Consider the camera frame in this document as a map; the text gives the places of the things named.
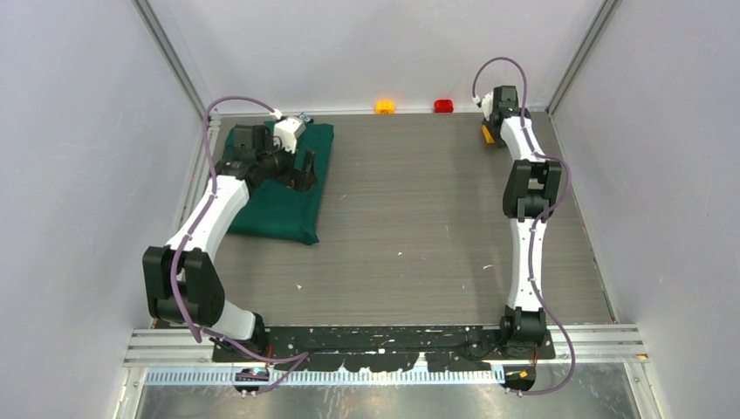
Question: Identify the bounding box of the orange toy brick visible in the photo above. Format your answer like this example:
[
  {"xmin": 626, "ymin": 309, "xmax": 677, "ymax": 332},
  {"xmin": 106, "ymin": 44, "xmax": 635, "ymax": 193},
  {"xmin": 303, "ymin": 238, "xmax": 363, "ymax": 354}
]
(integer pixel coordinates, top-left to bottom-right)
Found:
[{"xmin": 374, "ymin": 100, "xmax": 395, "ymax": 114}]

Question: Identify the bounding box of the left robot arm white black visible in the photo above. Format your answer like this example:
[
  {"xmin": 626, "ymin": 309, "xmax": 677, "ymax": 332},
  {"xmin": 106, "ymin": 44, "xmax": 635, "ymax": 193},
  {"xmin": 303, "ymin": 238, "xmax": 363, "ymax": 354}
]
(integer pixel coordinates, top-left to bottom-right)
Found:
[{"xmin": 142, "ymin": 117, "xmax": 319, "ymax": 361}]

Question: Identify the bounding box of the yellow toy block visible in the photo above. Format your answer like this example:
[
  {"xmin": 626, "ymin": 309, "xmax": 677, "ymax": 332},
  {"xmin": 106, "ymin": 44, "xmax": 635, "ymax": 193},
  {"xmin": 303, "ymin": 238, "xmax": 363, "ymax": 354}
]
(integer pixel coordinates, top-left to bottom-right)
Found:
[{"xmin": 481, "ymin": 125, "xmax": 496, "ymax": 144}]

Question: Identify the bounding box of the aluminium frame rail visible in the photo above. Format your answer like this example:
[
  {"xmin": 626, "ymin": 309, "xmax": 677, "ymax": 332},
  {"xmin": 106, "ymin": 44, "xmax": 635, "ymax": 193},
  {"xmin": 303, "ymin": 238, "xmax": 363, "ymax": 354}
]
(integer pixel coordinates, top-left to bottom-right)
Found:
[{"xmin": 123, "ymin": 324, "xmax": 650, "ymax": 367}]

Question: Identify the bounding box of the small blue black toy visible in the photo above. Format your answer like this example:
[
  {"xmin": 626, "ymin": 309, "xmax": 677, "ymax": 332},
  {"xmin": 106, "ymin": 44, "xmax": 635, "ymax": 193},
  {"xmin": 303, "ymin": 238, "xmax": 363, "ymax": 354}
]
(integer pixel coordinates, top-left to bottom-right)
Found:
[{"xmin": 298, "ymin": 113, "xmax": 314, "ymax": 124}]

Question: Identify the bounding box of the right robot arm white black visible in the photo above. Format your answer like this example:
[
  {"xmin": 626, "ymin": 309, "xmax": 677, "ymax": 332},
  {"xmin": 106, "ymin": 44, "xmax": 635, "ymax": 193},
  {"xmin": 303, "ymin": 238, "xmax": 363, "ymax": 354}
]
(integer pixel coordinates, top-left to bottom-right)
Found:
[{"xmin": 483, "ymin": 86, "xmax": 563, "ymax": 359}]

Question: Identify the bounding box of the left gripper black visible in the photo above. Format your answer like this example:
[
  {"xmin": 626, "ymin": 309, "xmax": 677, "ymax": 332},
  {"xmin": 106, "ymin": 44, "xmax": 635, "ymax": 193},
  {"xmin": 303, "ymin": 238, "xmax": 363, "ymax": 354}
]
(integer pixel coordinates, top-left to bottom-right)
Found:
[{"xmin": 257, "ymin": 134, "xmax": 318, "ymax": 193}]

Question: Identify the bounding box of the red toy brick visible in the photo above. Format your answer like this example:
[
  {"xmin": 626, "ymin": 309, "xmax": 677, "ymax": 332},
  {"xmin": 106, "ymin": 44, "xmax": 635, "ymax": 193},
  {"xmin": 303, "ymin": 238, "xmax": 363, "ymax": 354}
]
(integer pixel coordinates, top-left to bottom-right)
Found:
[{"xmin": 433, "ymin": 99, "xmax": 454, "ymax": 113}]

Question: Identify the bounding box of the green surgical cloth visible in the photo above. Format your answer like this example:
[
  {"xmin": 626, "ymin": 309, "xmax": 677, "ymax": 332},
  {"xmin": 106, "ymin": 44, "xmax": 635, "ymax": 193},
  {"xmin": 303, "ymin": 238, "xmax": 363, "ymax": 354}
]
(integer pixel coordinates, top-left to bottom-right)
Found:
[{"xmin": 216, "ymin": 122, "xmax": 334, "ymax": 245}]

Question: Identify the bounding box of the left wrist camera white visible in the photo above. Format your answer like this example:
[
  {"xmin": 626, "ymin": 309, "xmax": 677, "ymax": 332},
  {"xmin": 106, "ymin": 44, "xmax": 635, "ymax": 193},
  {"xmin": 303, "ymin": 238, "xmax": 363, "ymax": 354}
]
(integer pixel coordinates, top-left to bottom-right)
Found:
[{"xmin": 272, "ymin": 116, "xmax": 306, "ymax": 154}]

